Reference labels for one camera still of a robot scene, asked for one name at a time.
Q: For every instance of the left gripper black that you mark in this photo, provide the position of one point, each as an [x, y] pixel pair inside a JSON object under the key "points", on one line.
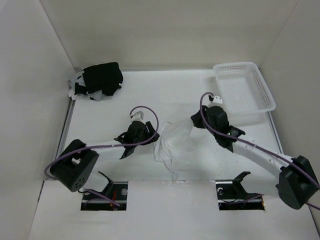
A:
{"points": [[149, 131]]}

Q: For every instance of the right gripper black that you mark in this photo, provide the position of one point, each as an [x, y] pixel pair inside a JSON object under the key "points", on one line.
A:
{"points": [[196, 120]]}

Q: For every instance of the white tank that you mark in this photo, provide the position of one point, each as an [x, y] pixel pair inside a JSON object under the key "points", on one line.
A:
{"points": [[175, 148], [78, 89]]}

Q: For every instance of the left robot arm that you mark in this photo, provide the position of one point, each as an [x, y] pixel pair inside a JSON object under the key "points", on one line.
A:
{"points": [[78, 161]]}

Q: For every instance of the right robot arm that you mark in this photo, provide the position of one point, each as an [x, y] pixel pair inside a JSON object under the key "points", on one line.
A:
{"points": [[294, 180]]}

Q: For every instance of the white tank top in pile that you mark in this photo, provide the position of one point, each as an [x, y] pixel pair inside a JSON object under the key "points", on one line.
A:
{"points": [[78, 89]]}

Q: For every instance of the white plastic basket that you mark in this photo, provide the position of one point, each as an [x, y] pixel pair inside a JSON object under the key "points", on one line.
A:
{"points": [[243, 88]]}

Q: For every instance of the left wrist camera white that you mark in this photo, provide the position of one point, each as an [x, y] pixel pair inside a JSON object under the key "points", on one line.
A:
{"points": [[137, 116]]}

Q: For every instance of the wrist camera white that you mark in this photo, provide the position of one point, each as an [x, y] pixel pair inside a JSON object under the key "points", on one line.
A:
{"points": [[215, 100], [137, 116]]}

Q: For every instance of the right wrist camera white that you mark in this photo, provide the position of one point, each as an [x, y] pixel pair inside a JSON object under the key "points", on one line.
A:
{"points": [[215, 100]]}

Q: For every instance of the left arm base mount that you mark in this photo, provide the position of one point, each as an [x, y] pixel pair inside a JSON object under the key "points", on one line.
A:
{"points": [[116, 191]]}

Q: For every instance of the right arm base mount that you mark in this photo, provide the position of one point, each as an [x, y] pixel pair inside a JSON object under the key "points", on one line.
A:
{"points": [[231, 195]]}

